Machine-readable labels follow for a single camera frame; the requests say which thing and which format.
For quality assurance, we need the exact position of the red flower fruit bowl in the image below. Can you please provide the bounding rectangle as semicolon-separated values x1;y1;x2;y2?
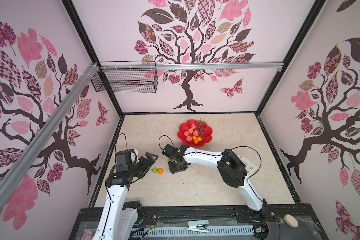
178;120;213;148

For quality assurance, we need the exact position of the purple fake grape bunch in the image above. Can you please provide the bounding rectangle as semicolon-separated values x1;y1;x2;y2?
196;120;207;139

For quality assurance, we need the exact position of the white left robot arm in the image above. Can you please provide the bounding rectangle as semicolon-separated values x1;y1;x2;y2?
93;149;159;240

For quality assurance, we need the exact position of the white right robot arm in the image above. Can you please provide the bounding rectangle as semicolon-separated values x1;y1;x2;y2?
162;145;268;222

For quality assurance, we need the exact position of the green white food pouch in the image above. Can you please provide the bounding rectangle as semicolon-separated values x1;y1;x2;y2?
240;157;259;177

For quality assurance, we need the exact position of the black base platform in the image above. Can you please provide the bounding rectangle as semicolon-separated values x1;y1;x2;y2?
69;204;328;240

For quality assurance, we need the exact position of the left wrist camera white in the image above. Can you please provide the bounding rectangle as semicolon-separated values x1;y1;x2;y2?
129;149;139;164

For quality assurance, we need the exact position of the white slotted cable duct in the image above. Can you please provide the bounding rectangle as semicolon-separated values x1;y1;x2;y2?
144;226;254;239

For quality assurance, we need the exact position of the black wire basket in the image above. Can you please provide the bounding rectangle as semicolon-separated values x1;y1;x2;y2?
91;60;159;94

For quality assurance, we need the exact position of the aluminium rail bar left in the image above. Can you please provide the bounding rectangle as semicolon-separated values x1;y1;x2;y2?
0;63;99;210

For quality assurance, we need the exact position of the aluminium rail bar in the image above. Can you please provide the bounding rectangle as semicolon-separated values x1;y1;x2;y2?
0;63;99;210
101;62;284;71

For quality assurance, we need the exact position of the aluminium rail bar back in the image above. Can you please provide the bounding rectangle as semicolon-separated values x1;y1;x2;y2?
101;62;284;71

